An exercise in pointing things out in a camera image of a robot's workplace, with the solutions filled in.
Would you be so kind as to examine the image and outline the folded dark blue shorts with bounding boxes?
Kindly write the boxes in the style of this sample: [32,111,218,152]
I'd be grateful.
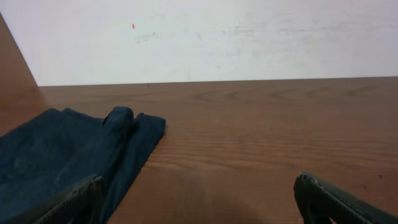
[1,106,166,223]

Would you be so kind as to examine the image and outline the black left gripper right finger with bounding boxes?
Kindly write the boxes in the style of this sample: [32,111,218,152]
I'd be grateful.
[294,172,397,224]

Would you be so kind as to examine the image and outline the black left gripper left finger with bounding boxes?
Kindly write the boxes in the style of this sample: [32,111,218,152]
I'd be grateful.
[6,174,105,224]

